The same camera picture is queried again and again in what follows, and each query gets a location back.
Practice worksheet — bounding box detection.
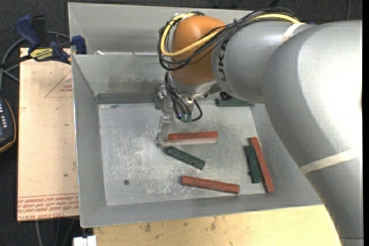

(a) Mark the grey metal bin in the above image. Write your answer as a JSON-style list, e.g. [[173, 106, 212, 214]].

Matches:
[[67, 2, 323, 229]]

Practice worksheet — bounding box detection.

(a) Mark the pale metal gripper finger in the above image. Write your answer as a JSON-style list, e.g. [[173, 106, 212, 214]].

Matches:
[[155, 114, 173, 147], [155, 88, 170, 111]]

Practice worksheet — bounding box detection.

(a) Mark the red-brown flat block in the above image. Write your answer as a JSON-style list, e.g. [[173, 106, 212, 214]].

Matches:
[[248, 137, 276, 194], [163, 131, 219, 145], [180, 175, 241, 195]]

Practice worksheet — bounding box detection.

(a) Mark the dark green flat block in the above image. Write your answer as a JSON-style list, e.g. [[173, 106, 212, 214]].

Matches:
[[215, 97, 256, 108], [243, 145, 262, 184], [164, 146, 206, 171]]

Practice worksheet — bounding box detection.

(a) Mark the brown cardboard board red print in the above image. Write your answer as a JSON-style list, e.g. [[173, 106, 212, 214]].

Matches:
[[17, 47, 80, 222]]

